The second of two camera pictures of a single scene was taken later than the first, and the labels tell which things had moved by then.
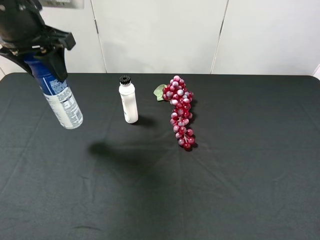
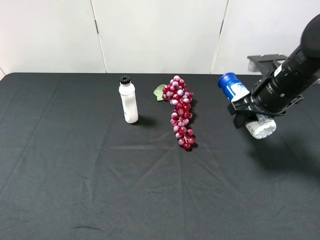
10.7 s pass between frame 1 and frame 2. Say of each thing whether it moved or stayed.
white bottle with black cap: stayed
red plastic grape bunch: stayed
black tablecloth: stayed
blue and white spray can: moved
